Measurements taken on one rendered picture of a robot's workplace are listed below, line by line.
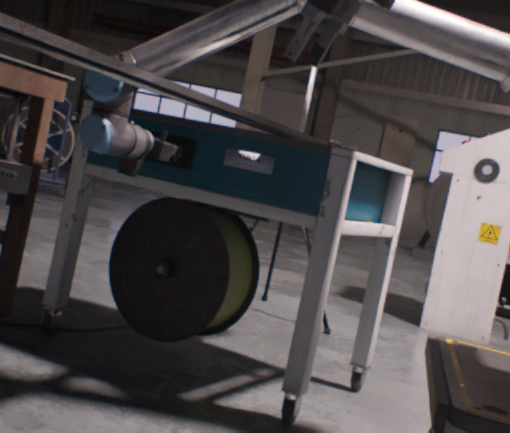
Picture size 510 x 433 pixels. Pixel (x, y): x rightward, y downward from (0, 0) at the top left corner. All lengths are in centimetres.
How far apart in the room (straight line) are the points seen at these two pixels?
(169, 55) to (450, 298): 265
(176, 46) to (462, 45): 70
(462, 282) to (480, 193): 47
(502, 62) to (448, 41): 14
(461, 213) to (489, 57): 216
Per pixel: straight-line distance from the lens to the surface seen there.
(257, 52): 900
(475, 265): 410
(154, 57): 178
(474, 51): 199
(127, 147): 197
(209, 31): 178
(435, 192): 923
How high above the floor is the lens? 64
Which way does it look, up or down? 2 degrees down
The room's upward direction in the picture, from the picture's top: 12 degrees clockwise
